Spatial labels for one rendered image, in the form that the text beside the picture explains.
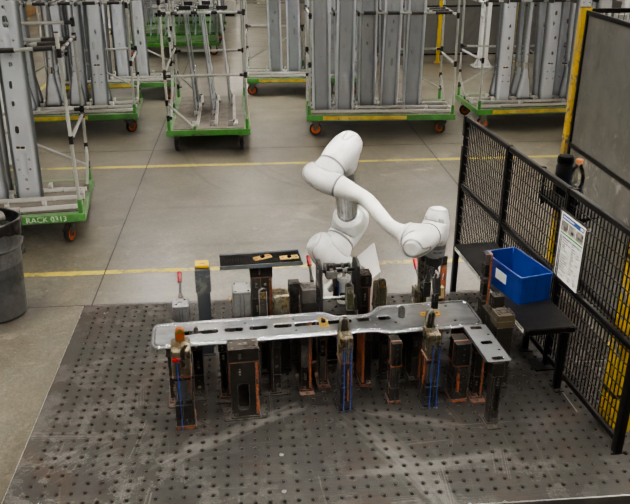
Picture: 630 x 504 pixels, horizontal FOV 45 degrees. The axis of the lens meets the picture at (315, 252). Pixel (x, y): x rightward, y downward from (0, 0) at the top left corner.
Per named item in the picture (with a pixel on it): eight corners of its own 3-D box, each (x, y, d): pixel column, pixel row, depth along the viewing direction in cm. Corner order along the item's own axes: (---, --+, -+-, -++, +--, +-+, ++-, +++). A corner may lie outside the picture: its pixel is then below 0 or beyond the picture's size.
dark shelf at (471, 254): (525, 337, 306) (525, 330, 305) (453, 249, 387) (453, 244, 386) (575, 332, 309) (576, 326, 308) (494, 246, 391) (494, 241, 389)
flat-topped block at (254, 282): (253, 352, 352) (249, 265, 334) (251, 344, 359) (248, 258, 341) (274, 351, 354) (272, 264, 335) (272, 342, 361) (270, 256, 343)
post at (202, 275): (199, 357, 349) (193, 271, 331) (199, 348, 356) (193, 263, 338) (216, 355, 350) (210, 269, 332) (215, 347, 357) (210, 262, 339)
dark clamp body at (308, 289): (299, 368, 340) (298, 292, 325) (295, 353, 352) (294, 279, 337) (322, 366, 342) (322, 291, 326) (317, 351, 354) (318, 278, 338)
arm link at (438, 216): (428, 235, 317) (415, 246, 307) (431, 200, 311) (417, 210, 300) (452, 240, 312) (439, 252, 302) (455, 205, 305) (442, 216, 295)
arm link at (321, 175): (329, 186, 318) (346, 163, 324) (294, 170, 325) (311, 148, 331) (333, 204, 329) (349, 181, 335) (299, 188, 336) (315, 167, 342)
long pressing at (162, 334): (150, 353, 297) (150, 350, 296) (152, 325, 317) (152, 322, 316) (485, 326, 317) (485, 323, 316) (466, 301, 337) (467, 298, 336)
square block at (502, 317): (489, 390, 324) (498, 316, 310) (483, 379, 331) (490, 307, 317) (507, 388, 325) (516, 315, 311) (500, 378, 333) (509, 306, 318)
